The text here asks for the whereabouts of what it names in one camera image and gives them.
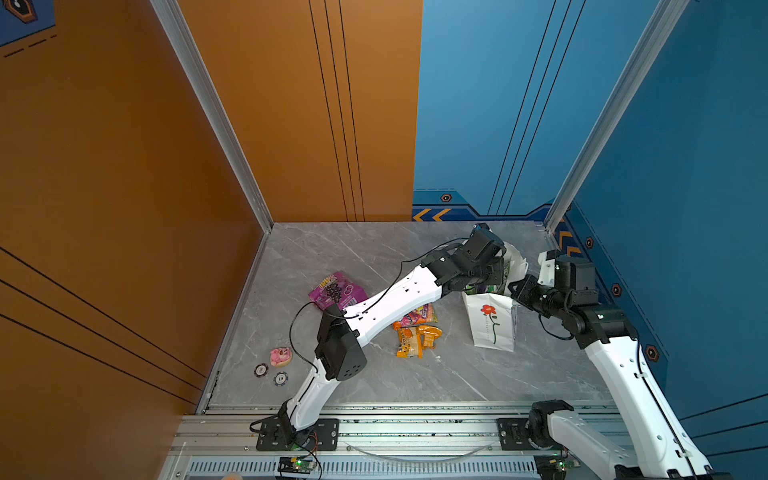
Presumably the purple grape candy bag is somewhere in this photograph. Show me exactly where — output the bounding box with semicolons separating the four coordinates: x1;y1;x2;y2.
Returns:
309;271;368;310

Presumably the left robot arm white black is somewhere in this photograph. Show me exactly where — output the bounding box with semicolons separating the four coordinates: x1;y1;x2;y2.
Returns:
277;223;506;439

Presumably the colourful candy bag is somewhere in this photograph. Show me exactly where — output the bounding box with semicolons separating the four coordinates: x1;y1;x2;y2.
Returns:
393;303;437;330

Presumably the aluminium rail frame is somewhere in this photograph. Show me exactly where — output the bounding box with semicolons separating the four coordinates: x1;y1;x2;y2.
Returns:
160;402;633;479

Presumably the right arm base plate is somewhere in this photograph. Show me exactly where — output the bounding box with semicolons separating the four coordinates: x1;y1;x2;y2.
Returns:
496;417;534;451

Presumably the circuit board right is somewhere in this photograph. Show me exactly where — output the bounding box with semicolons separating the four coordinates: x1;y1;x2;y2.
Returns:
534;456;573;480

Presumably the green circuit board left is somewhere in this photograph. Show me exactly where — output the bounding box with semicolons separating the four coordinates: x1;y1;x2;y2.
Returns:
276;456;320;479

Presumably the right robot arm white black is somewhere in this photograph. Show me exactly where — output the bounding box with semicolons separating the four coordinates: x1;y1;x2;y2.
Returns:
509;275;731;479

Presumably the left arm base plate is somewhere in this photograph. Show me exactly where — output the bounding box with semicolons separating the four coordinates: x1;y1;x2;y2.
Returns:
249;417;339;452

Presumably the white paper bag with flowers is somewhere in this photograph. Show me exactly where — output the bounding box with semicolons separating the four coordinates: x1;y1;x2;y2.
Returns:
463;242;528;352

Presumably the small green snack bag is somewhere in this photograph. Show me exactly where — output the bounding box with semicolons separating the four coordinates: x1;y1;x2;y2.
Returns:
464;284;499;295

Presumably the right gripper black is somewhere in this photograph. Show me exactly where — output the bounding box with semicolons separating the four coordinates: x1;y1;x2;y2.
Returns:
506;273;570;320

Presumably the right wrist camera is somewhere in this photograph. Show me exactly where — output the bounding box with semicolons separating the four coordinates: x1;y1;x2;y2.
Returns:
538;250;597;292

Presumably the pink donut sticker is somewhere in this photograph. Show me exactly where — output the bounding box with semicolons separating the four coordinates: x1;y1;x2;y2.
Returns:
269;347;293;368

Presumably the orange snack packet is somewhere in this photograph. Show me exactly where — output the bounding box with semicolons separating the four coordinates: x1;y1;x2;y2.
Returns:
396;324;443;359

